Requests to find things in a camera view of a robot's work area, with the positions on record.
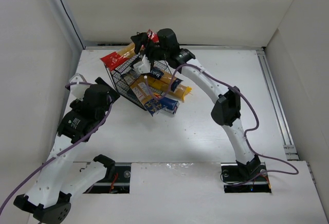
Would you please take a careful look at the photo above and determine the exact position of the dark blue Lasicilia spaghetti bag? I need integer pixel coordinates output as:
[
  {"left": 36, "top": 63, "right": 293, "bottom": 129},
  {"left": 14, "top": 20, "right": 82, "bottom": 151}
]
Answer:
[{"left": 148, "top": 67, "right": 172, "bottom": 91}]

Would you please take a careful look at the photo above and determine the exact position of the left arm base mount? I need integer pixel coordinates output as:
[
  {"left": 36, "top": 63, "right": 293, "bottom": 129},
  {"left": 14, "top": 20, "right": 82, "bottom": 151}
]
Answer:
[{"left": 84, "top": 155, "right": 131, "bottom": 194}]

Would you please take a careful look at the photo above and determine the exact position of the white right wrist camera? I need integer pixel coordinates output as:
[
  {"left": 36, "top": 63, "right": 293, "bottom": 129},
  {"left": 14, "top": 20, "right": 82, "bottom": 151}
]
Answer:
[{"left": 133, "top": 55, "right": 151, "bottom": 74}]

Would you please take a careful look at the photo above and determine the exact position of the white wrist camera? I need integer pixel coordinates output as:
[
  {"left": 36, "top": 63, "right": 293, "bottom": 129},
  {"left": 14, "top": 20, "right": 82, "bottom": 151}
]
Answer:
[
  {"left": 69, "top": 73, "right": 90, "bottom": 101},
  {"left": 133, "top": 55, "right": 151, "bottom": 74}
]

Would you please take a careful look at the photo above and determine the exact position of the blue Barilla spaghetti box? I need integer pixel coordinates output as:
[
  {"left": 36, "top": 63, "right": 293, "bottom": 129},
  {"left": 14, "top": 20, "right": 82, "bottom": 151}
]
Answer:
[{"left": 157, "top": 97, "right": 180, "bottom": 115}]

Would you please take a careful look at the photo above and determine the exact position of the black wire shelf rack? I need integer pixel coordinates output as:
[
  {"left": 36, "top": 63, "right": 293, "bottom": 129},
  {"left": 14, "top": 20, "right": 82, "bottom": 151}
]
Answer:
[{"left": 102, "top": 51, "right": 170, "bottom": 111}]

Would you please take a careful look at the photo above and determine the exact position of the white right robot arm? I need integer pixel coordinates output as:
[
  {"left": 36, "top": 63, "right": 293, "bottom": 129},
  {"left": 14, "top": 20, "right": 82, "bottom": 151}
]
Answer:
[{"left": 143, "top": 28, "right": 261, "bottom": 180}]

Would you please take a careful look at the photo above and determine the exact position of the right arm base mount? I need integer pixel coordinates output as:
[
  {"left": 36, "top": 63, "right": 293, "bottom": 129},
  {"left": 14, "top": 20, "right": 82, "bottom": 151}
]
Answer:
[{"left": 220, "top": 163, "right": 272, "bottom": 193}]

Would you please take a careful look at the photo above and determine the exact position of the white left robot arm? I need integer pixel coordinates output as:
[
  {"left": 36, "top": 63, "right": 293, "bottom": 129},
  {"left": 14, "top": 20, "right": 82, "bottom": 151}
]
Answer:
[{"left": 11, "top": 73, "right": 119, "bottom": 223}]

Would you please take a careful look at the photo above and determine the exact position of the aluminium rail on right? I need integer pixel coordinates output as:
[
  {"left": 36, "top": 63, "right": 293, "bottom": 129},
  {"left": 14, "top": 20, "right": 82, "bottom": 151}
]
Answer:
[{"left": 256, "top": 48, "right": 300, "bottom": 161}]

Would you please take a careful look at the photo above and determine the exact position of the red spaghetti bag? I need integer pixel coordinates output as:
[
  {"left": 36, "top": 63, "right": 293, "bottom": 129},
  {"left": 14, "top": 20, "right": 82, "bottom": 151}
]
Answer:
[{"left": 100, "top": 29, "right": 159, "bottom": 71}]

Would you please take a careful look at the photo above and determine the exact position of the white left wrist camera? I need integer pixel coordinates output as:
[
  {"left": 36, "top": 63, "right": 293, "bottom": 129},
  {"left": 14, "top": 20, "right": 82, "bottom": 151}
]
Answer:
[{"left": 69, "top": 73, "right": 90, "bottom": 101}]

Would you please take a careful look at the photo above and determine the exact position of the blue star spaghetti bag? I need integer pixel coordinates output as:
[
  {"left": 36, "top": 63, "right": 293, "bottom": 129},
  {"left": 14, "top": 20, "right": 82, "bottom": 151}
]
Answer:
[{"left": 130, "top": 76, "right": 165, "bottom": 116}]

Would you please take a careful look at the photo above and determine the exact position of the yellow spaghetti bag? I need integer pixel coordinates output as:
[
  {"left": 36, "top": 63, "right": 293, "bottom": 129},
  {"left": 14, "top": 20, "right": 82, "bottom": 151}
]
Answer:
[{"left": 146, "top": 73, "right": 193, "bottom": 104}]

